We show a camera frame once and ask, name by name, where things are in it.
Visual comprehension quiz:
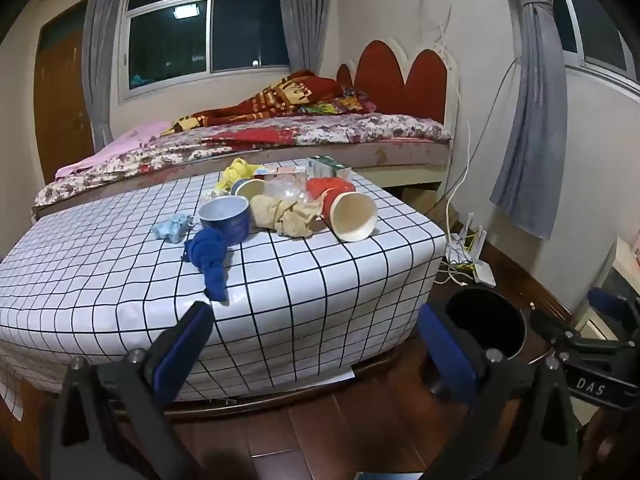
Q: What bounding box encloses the white framed corner window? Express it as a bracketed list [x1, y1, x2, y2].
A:
[550, 0, 640, 92]

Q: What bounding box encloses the blue paper cup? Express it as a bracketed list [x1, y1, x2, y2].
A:
[198, 195, 251, 247]
[231, 178, 266, 202]

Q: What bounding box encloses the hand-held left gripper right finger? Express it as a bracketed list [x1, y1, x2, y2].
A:
[417, 303, 584, 480]

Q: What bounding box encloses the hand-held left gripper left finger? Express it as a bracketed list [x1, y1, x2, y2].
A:
[50, 301, 216, 480]

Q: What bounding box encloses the beige cloth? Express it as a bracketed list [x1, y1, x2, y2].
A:
[250, 194, 326, 240]

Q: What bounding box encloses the white bed frame red headboard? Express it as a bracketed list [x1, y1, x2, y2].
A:
[336, 35, 461, 202]

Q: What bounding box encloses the blue white leaflet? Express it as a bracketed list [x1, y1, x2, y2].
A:
[354, 470, 427, 480]

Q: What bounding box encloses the long white cable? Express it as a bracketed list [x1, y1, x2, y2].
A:
[417, 0, 473, 271]

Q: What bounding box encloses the yellow cloth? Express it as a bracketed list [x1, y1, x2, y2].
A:
[215, 157, 266, 192]

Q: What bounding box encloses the white checked tablecloth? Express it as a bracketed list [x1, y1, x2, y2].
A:
[0, 157, 448, 423]

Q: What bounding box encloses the green drink carton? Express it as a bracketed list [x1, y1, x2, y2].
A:
[307, 156, 352, 181]

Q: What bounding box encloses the white flat modem box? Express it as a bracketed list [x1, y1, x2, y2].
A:
[471, 260, 497, 289]

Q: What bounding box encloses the thin grey cable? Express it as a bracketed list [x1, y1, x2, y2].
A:
[434, 57, 522, 213]

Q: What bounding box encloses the dark blue cloth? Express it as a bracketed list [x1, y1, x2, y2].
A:
[182, 229, 236, 304]

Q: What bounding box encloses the coiled white floor cable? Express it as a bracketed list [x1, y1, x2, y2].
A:
[436, 259, 476, 287]

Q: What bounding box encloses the white router with antennas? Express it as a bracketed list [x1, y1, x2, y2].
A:
[446, 212, 489, 267]

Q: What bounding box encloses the pink blanket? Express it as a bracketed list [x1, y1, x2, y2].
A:
[55, 120, 173, 179]

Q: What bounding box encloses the red patterned blanket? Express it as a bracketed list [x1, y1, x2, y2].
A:
[160, 70, 347, 136]

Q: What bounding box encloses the red white milk carton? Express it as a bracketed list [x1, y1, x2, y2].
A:
[252, 167, 308, 184]

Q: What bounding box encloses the mauve mattress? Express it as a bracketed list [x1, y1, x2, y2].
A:
[32, 139, 451, 222]

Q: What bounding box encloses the colourful pillow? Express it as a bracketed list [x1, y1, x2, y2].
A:
[300, 87, 377, 116]

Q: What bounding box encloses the person's right hand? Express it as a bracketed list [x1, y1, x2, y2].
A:
[582, 405, 640, 480]

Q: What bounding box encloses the tied grey curtain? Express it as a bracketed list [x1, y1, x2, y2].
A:
[490, 0, 569, 241]

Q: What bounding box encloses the bed with floral cover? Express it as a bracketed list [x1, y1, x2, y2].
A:
[32, 112, 453, 209]

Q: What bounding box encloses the brown wooden door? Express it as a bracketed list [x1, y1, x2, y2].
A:
[32, 0, 97, 186]

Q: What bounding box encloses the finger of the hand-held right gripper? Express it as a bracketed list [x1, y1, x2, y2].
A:
[587, 287, 640, 333]
[530, 309, 640, 357]

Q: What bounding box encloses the red paper cup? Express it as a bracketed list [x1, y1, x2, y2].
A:
[306, 177, 379, 244]

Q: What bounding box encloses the black trash bin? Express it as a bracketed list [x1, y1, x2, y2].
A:
[440, 287, 529, 362]

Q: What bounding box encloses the clear plastic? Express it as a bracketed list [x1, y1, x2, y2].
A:
[264, 175, 314, 206]

